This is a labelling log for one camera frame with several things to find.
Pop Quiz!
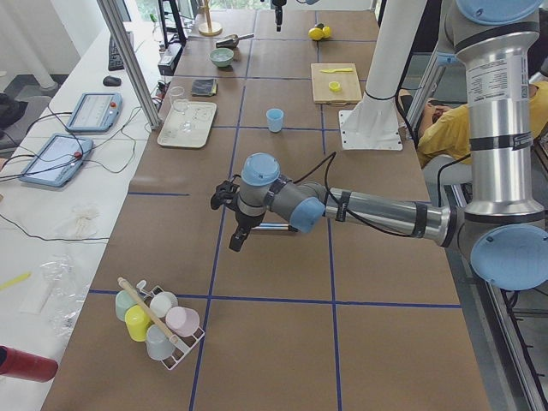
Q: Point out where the grey folded cloth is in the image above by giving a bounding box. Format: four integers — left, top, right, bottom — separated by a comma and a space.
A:
191, 79, 217, 97

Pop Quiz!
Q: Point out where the pink plastic cup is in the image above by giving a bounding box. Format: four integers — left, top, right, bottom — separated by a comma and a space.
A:
165, 307, 200, 337

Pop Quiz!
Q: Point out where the black keyboard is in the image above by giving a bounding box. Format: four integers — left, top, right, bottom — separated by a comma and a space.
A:
108, 37, 124, 71

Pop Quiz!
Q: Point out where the yellow lemon left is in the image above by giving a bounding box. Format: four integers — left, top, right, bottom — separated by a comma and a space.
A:
308, 27, 325, 41

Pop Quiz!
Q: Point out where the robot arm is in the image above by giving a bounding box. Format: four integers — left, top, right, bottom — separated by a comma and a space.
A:
211, 1, 547, 290

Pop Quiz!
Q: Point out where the green bowl of ice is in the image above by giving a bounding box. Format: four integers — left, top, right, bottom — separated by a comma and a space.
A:
209, 47, 235, 69

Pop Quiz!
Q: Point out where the teach pendant near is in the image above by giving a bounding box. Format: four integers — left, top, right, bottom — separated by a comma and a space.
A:
18, 134, 93, 188

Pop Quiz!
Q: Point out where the steel muddler black tip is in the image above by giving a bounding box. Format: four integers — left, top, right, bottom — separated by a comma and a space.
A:
253, 223, 298, 232

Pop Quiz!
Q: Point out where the yellow lemon slice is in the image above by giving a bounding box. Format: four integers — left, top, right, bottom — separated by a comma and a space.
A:
328, 81, 342, 92

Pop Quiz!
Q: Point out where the wooden cup tree stand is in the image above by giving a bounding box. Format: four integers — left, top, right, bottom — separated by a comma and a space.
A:
198, 0, 223, 37

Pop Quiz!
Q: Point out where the light blue plastic cup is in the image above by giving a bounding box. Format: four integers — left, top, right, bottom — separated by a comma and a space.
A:
265, 108, 284, 133

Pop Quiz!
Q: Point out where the teach pendant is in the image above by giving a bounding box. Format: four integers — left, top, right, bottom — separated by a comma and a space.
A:
18, 134, 93, 188
66, 92, 122, 133

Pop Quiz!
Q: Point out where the white plastic cup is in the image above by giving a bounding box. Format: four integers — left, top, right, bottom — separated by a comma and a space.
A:
149, 291, 178, 319

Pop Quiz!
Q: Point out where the grey blue plastic cup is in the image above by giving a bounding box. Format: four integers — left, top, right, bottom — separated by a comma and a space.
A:
146, 325, 176, 360

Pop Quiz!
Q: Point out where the cream bear serving tray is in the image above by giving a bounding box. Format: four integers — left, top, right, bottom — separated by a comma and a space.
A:
157, 99, 217, 149

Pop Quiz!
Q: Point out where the red bottle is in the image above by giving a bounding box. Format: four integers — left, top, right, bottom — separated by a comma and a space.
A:
1, 346, 58, 383

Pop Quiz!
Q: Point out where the bamboo cutting board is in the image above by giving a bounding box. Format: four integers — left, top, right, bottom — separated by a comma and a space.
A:
311, 63, 362, 104

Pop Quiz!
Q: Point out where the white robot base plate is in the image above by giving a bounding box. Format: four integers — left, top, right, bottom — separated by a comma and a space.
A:
338, 107, 403, 151

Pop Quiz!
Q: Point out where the yellow plastic cup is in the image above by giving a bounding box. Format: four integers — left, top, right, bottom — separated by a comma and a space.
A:
124, 305, 152, 343

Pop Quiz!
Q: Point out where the black computer mouse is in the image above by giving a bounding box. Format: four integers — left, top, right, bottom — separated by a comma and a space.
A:
103, 75, 122, 87

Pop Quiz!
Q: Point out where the yellow plastic knife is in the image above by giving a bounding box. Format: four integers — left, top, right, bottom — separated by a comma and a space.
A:
319, 67, 354, 74

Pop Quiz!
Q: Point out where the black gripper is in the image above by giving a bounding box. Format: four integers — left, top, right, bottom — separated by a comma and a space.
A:
271, 0, 286, 32
210, 180, 264, 252

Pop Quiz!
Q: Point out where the white wire cup rack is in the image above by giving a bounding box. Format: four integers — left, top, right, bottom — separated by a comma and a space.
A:
115, 277, 205, 370

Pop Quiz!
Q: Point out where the steel ice scoop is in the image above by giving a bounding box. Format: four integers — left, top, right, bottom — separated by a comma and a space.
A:
215, 33, 254, 49

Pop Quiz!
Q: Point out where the aluminium frame post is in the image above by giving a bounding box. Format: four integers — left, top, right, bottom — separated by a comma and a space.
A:
97, 0, 162, 130

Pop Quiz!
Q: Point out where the yellow lemon upper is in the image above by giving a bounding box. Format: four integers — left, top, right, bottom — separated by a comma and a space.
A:
322, 26, 331, 39

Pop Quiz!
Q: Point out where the clear wine glass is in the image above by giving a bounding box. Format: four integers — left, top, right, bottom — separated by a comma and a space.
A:
169, 86, 192, 133

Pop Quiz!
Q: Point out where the teach pendant far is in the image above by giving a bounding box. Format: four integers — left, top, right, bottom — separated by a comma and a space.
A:
66, 92, 122, 133

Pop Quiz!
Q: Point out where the green plastic cup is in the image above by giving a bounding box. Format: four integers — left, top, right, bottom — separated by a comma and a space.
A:
115, 289, 136, 321

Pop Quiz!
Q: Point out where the person in yellow shirt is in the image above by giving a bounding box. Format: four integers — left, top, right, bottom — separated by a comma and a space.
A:
416, 80, 547, 169

